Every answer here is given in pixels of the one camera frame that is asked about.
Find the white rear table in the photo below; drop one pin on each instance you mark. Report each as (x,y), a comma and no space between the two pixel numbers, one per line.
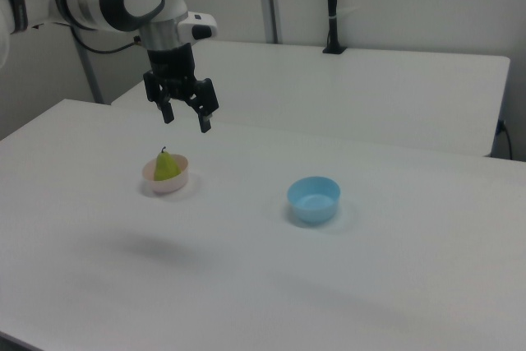
(328,92)

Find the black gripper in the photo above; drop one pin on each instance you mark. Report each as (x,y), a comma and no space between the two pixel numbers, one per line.
(172,69)

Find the blue plastic bowl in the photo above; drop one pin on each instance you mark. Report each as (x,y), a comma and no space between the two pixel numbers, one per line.
(314,201)

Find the pink plastic bowl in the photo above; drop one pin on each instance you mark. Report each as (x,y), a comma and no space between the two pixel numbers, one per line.
(168,182)

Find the green pear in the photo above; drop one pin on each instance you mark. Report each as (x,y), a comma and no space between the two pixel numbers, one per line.
(166,166)

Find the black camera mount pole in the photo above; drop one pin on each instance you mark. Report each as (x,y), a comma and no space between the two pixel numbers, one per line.
(333,6)

